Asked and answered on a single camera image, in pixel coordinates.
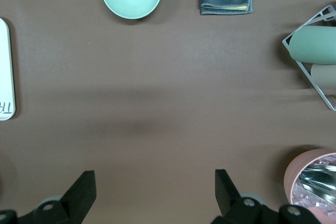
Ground cream tray with bear print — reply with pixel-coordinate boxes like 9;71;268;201
0;17;16;121

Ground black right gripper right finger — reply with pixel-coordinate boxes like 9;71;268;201
211;168;323;224

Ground beige plastic cup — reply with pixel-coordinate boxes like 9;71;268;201
310;63;336;91

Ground clear ice pieces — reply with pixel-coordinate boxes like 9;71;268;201
293;155;336;216

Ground shiny metal scoop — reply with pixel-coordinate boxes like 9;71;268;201
299;163;336;208

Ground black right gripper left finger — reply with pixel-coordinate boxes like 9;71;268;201
0;170;97;224

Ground pink ribbed bowl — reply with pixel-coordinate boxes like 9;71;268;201
283;148;336;224

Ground green plastic cup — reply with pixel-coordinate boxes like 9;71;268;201
288;26;336;65

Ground grey wire cup rack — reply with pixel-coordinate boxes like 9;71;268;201
282;5;336;111

